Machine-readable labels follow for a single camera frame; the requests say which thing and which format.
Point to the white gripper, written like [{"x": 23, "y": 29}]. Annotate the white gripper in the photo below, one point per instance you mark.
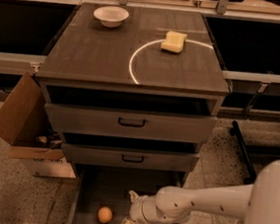
[{"x": 137, "y": 210}]

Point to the orange fruit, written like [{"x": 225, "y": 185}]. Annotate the orange fruit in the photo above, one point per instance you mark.
[{"x": 105, "y": 215}]

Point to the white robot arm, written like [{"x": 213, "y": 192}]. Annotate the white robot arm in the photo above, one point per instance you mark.
[{"x": 258, "y": 203}]

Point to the open bottom drawer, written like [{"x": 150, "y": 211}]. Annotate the open bottom drawer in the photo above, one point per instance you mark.
[{"x": 109, "y": 186}]

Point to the grey drawer cabinet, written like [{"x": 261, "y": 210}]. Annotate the grey drawer cabinet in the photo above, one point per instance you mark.
[{"x": 125, "y": 69}]

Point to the brown cardboard box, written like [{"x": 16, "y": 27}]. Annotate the brown cardboard box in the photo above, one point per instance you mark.
[{"x": 24, "y": 126}]

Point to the yellow sponge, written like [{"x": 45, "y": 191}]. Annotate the yellow sponge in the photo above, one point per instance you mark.
[{"x": 174, "y": 42}]

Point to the white bowl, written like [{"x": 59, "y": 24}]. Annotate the white bowl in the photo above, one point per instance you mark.
[{"x": 110, "y": 16}]

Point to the middle drawer with handle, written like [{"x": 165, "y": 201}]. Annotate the middle drawer with handle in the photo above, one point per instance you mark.
[{"x": 143, "y": 159}]

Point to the drawer with handle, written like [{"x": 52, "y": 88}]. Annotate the drawer with handle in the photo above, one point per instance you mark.
[
  {"x": 144, "y": 125},
  {"x": 143, "y": 159}
]

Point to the top drawer with handle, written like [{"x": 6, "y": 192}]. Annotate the top drawer with handle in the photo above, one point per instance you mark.
[{"x": 144, "y": 125}]

